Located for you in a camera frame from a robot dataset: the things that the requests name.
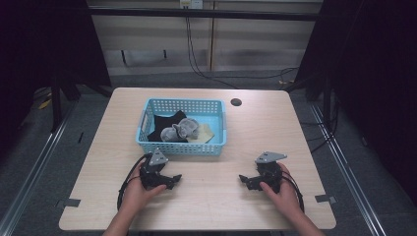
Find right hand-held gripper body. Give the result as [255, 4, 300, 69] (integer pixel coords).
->
[254, 150, 288, 195]

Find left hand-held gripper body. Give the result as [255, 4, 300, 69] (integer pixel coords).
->
[139, 147, 172, 192]

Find person's left hand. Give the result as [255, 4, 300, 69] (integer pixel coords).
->
[121, 176, 168, 216]

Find person's right hand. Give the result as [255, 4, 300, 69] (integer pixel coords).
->
[259, 162, 304, 217]

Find black cloth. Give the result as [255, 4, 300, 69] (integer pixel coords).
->
[147, 109, 190, 144]

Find grey cloth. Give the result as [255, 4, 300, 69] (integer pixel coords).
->
[159, 117, 201, 144]

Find pale yellow cloth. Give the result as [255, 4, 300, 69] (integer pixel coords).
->
[192, 123, 216, 145]

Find grey tape strip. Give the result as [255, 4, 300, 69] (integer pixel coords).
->
[314, 194, 338, 205]
[55, 198, 82, 208]

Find light blue plastic basket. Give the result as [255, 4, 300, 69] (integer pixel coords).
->
[135, 96, 228, 157]

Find black metal stand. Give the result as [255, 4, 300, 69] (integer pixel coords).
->
[49, 77, 64, 134]

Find yellow floor object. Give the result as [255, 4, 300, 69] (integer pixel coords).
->
[37, 97, 53, 111]

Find black curtain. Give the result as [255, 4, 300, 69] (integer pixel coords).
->
[0, 0, 113, 158]
[294, 0, 417, 206]

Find black horizontal metal bar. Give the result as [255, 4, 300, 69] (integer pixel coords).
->
[88, 7, 322, 23]

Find right hand-held gripper black cable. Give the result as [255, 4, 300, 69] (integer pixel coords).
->
[280, 170, 306, 214]

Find hand-held gripper black cable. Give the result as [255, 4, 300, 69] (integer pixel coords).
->
[116, 153, 149, 211]
[280, 170, 306, 214]

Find left hand-held gripper black cable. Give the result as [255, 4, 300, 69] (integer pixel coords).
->
[116, 153, 149, 211]

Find black floor cables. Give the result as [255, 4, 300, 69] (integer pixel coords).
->
[300, 94, 340, 154]

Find metal floor rail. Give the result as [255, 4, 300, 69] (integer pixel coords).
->
[309, 102, 389, 236]
[0, 97, 81, 236]

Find black wall cable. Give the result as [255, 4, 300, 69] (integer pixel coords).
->
[184, 6, 300, 90]

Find white wall socket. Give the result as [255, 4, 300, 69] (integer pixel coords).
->
[179, 0, 205, 10]

